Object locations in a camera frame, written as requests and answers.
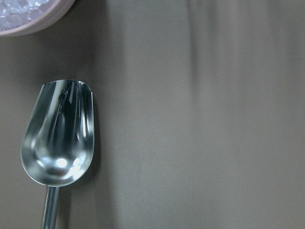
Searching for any steel ice scoop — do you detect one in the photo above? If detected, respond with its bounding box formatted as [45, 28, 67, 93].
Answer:
[20, 80, 94, 229]

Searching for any pink bowl of ice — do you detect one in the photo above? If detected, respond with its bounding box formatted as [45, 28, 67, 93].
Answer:
[0, 0, 74, 37]

